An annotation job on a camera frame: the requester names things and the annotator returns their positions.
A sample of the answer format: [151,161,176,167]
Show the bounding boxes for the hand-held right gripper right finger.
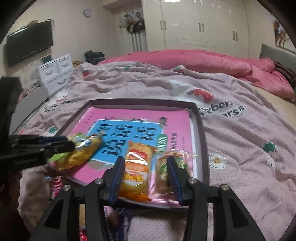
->
[166,156,266,241]

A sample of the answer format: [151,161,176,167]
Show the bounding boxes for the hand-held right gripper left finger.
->
[35,156,126,241]

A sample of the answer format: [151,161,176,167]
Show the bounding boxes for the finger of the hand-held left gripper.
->
[23,140,76,156]
[13,136,69,147]

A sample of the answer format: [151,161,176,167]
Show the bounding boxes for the clear round cake packet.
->
[149,149,198,201]

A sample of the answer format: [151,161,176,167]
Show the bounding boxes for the yellow snack packet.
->
[47,133,103,173]

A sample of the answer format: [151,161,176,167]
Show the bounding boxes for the orange snack packet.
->
[119,141,157,202]

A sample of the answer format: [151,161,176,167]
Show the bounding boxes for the blue cookie packet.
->
[103,206,136,234]

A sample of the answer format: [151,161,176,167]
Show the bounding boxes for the red striped snack packet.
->
[50,175,63,197]

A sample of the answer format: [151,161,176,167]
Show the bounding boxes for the dark grey shallow box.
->
[55,99,210,209]

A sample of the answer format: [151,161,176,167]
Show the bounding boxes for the white drawer unit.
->
[38,54,74,93]

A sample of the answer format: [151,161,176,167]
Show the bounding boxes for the black television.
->
[5,21,54,67]

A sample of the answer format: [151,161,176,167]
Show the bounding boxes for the pink book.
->
[67,107,197,205]

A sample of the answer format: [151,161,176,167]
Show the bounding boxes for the dark clothes pile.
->
[84,50,105,65]

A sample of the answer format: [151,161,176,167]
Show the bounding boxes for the pink quilt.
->
[97,49,295,100]

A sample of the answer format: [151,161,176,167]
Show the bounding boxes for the beige bed sheet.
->
[250,86,296,121]

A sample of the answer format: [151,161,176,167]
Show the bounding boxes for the hanging clothes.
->
[124,11,146,33]

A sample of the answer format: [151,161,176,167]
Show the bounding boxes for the striped pillow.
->
[274,61,296,82]

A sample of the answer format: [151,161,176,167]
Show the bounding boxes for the white wardrobe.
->
[159,0,249,50]

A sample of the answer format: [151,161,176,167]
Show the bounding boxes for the grey headboard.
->
[259,44,296,70]

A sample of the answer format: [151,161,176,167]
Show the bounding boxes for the wall poster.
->
[269,11,290,48]

